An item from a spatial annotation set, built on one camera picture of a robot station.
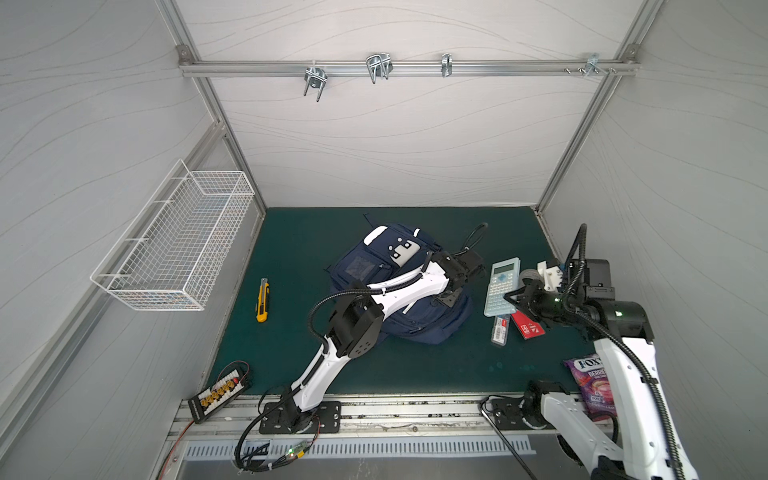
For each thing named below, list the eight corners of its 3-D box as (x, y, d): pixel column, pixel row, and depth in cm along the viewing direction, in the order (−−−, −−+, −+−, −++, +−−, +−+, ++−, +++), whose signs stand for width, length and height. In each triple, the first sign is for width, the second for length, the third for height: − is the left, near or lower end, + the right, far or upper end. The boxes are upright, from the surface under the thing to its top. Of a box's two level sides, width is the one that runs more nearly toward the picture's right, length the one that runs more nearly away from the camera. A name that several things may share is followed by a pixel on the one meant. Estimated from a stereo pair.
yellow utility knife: (258, 323, 92) (256, 320, 90) (261, 281, 102) (259, 278, 100) (268, 321, 92) (266, 318, 91) (270, 280, 102) (268, 276, 100)
